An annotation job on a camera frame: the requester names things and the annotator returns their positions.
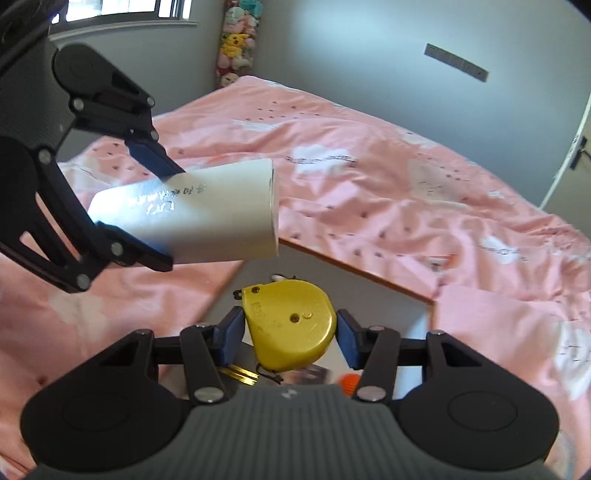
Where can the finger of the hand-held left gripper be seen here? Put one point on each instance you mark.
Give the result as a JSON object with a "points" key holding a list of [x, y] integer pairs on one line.
{"points": [[152, 258], [152, 154]]}

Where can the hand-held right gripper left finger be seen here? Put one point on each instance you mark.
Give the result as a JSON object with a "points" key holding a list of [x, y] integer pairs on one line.
{"points": [[233, 334]]}

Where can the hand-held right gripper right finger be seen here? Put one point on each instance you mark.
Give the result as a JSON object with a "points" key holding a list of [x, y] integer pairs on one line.
{"points": [[348, 339]]}

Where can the red strawberry toy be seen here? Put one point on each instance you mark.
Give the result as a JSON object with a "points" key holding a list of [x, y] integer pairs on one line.
{"points": [[349, 383]]}

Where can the orange cardboard box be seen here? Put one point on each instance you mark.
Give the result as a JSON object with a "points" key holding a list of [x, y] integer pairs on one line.
{"points": [[392, 314]]}

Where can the yellow tape measure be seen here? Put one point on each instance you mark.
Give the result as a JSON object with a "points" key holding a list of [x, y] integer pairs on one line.
{"points": [[286, 332]]}

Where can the dark glossy packet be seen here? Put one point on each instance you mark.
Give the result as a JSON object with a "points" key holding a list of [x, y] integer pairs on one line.
{"points": [[300, 374]]}

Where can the white cylindrical tube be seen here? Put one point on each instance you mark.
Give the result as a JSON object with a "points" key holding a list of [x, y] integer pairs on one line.
{"points": [[221, 217]]}

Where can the window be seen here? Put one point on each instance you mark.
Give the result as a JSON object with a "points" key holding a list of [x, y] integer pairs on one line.
{"points": [[115, 11]]}

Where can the clear tube of plush toys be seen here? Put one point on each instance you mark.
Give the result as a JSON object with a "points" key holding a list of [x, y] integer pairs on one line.
{"points": [[235, 46]]}

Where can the pink printed blanket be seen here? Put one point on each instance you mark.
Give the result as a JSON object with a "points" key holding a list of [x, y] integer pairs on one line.
{"points": [[392, 207]]}

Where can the grey wall switch panel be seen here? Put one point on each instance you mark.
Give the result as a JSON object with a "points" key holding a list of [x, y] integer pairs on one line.
{"points": [[455, 62]]}

